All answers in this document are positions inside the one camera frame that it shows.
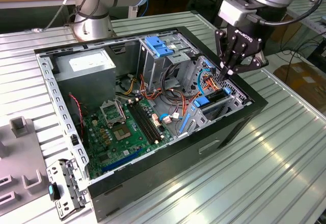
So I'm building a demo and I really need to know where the black latch blue tab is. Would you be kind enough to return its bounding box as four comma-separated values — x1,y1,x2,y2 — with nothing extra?
47,182,61,201

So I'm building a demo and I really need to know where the white main power socket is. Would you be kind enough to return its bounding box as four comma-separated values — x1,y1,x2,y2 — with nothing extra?
151,113,161,130

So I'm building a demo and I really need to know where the metal slat side table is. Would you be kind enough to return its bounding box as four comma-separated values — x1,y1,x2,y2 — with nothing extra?
264,0,326,54

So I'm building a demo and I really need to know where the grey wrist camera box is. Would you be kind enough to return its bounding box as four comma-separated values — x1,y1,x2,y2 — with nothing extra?
218,0,257,27

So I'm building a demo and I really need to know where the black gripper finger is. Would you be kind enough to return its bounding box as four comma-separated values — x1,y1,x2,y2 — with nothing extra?
228,43,268,78
214,29,236,80

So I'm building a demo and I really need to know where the green motherboard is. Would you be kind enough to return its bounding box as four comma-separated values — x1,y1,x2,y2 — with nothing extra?
84,98,176,180

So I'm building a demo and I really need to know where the metal socket cover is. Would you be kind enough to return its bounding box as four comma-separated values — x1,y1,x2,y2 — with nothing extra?
99,100,127,128

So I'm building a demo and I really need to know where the blue expansion slot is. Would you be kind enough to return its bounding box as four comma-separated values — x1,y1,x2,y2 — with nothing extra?
101,149,140,173

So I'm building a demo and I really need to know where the blue plastic drive latch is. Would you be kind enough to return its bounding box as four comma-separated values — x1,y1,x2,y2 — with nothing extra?
144,36,176,59

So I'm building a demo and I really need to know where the grey parts rack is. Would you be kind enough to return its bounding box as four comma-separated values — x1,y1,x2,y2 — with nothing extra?
0,117,51,209

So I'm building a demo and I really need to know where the thick black cable bundle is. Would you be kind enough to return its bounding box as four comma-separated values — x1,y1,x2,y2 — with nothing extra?
162,63,189,101

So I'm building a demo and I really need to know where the grey metal drive cage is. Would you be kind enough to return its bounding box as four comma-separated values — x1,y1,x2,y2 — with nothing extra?
138,32,202,92

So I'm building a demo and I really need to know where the perforated metal disk bay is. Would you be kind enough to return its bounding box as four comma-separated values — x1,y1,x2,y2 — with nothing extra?
177,55,253,137

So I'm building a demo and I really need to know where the coloured power supply wire bundle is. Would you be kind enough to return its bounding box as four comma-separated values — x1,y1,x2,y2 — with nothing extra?
114,73,197,119

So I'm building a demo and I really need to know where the orange red disk power wire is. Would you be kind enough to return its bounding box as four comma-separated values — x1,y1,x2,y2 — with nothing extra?
188,74,227,100

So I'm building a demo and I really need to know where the black open PC case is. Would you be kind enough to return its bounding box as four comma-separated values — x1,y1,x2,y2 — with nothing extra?
33,10,269,223

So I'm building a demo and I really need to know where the blue SATA wire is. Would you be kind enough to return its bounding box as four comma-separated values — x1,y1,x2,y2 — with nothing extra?
158,66,216,123

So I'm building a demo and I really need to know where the metal locking lever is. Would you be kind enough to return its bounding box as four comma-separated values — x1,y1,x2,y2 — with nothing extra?
115,97,129,127

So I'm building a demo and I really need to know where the red black fan wire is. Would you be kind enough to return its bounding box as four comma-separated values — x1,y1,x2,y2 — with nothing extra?
68,93,85,136

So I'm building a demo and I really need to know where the hard disk blue carrier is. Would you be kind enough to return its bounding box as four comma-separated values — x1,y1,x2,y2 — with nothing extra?
177,86,232,135

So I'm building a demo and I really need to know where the black case fan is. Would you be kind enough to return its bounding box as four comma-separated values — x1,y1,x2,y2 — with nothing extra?
66,91,90,150

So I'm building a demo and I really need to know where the brown cardboard box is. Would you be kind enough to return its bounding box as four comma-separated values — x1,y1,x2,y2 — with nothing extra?
273,60,326,119

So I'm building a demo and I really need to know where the metal expansion card bracket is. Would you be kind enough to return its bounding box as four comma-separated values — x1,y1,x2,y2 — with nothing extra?
45,157,90,221

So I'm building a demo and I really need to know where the grey power supply unit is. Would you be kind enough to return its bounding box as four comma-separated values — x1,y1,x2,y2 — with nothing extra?
52,47,118,113

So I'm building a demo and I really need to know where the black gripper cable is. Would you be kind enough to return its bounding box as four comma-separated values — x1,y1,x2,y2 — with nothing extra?
251,0,323,27

